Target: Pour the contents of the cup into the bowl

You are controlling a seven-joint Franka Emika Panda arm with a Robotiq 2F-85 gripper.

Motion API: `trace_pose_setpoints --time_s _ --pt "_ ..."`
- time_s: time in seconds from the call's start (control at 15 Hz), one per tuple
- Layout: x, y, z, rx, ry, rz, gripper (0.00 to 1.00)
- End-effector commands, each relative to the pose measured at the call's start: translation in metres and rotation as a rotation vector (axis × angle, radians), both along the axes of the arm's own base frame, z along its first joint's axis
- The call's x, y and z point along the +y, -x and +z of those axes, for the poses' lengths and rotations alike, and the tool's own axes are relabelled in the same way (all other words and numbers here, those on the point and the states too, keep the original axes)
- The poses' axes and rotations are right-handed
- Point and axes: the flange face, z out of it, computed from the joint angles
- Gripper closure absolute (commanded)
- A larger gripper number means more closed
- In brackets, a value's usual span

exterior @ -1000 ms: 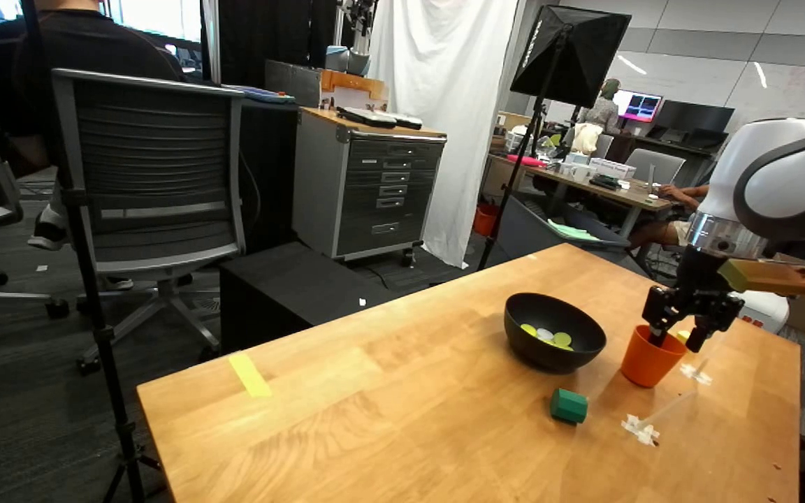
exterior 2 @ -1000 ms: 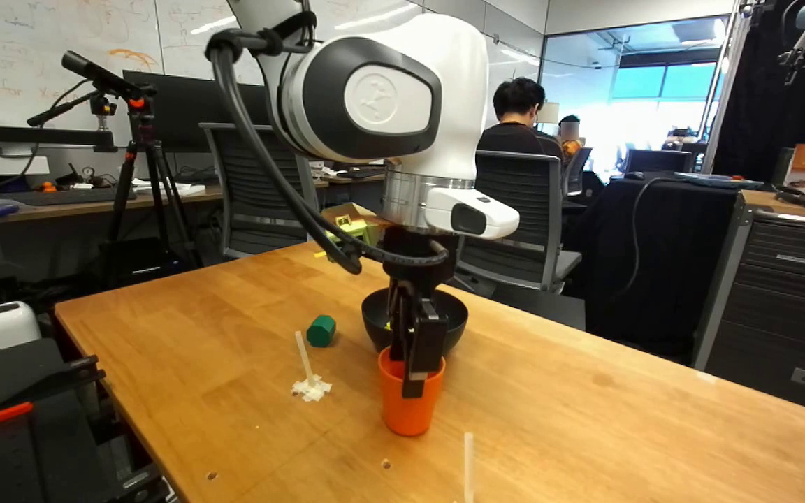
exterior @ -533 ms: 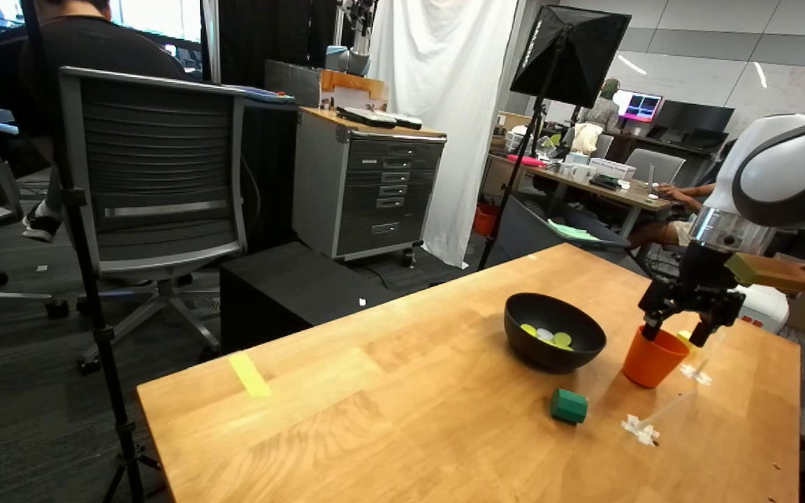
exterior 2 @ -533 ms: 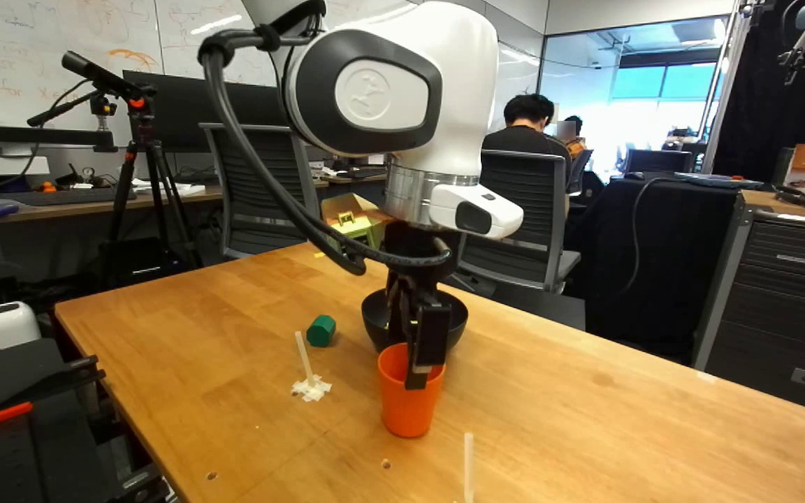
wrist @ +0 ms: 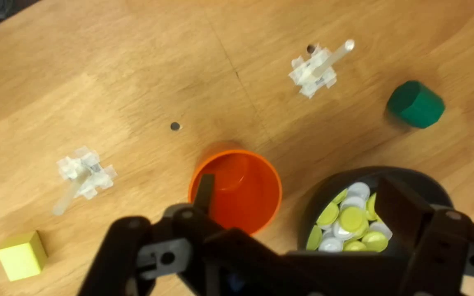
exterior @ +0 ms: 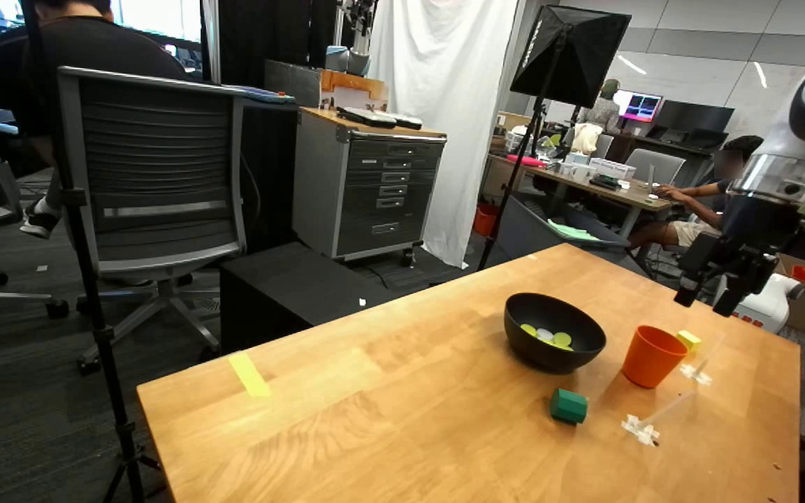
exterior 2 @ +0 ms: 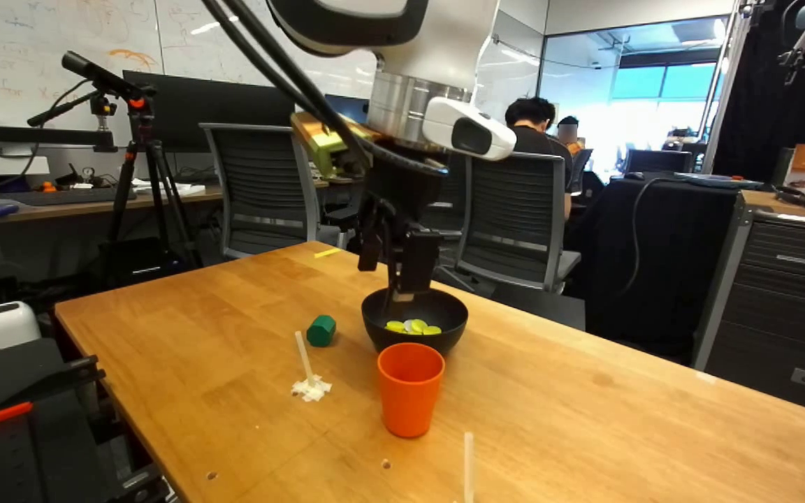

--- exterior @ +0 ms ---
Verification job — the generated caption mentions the orange plastic cup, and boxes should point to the orange plastic cup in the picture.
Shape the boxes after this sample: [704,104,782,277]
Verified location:
[617,322,694,392]

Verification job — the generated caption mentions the orange cardboard box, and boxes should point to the orange cardboard box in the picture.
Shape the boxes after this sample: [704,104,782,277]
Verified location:
[317,66,392,115]

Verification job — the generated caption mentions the yellow tape strip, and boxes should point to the yellow tape strip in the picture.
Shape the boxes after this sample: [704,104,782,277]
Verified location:
[227,350,275,401]

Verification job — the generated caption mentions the white flat devices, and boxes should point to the white flat devices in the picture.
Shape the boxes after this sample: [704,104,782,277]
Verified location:
[332,104,428,130]

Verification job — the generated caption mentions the cluttered wooden desk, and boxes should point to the cluttered wooden desk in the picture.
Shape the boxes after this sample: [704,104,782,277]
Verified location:
[487,150,679,245]

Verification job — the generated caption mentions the black flat screen monitor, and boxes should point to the black flat screen monitor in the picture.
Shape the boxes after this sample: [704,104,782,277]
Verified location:
[648,98,739,150]

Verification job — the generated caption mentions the gray laptop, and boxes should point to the gray laptop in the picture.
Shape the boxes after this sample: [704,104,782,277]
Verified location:
[624,146,691,189]

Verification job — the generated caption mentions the white hanging sheet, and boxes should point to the white hanging sheet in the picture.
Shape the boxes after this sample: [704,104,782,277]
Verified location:
[367,0,524,271]

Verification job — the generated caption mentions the pink lit screen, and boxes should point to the pink lit screen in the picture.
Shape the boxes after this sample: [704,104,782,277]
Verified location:
[620,88,665,126]

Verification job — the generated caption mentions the gray drawer cabinet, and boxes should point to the gray drawer cabinet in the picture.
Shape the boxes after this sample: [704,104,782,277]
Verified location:
[292,104,451,264]

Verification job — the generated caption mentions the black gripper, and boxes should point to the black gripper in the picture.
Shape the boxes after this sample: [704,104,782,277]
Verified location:
[674,192,803,319]

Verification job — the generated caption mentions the black softbox light stand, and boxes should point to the black softbox light stand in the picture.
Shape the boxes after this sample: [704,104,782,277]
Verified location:
[472,3,634,273]

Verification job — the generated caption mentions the person in black shirt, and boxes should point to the person in black shirt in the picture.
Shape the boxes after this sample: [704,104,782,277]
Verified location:
[0,0,189,235]

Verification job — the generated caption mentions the black bowl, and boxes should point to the black bowl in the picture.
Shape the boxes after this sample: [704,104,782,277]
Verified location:
[504,290,610,376]

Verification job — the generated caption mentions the red bin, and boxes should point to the red bin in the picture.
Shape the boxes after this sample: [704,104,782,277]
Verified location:
[470,199,504,242]

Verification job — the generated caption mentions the white plastic machine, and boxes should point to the white plastic machine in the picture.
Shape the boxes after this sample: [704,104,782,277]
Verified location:
[736,271,805,336]

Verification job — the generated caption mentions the seated person in shorts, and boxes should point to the seated person in shorts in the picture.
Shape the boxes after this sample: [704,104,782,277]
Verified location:
[630,135,765,253]

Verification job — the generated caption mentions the thin black tripod pole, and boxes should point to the thin black tripod pole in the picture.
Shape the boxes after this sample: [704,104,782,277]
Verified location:
[19,0,159,503]

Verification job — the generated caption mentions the green paper sheet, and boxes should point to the green paper sheet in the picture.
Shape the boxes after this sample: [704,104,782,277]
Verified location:
[543,217,602,245]

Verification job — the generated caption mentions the low black platform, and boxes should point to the low black platform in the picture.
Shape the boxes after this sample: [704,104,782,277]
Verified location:
[219,237,466,354]

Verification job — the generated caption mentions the small green block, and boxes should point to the small green block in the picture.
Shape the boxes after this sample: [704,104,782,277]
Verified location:
[547,385,592,427]

